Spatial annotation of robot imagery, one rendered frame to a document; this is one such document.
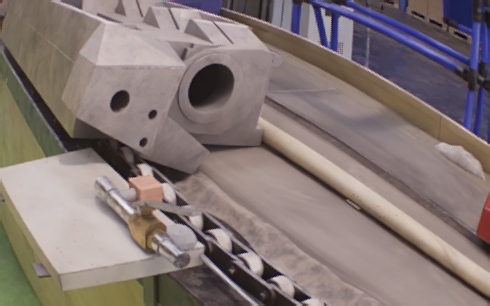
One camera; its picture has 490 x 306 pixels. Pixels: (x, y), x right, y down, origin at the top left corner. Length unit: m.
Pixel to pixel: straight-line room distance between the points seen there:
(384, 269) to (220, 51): 0.45
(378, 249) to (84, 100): 0.47
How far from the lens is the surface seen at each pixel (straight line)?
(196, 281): 0.75
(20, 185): 0.87
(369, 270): 0.85
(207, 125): 1.08
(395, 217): 0.95
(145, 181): 0.83
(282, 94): 1.46
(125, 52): 0.90
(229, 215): 0.96
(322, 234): 0.92
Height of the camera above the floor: 1.19
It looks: 23 degrees down
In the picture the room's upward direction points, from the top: 7 degrees clockwise
